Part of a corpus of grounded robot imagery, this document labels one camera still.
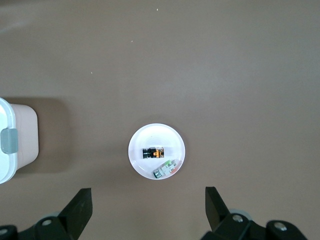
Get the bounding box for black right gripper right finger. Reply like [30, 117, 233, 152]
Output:
[199, 186, 309, 240]

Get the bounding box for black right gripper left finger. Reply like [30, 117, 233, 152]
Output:
[0, 187, 94, 240]

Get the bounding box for white lidded box, grey latches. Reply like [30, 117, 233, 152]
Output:
[0, 96, 39, 185]

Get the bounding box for round pink plate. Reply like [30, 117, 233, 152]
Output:
[128, 123, 186, 180]

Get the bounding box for green and white push-button switch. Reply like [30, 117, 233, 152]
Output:
[152, 159, 179, 179]

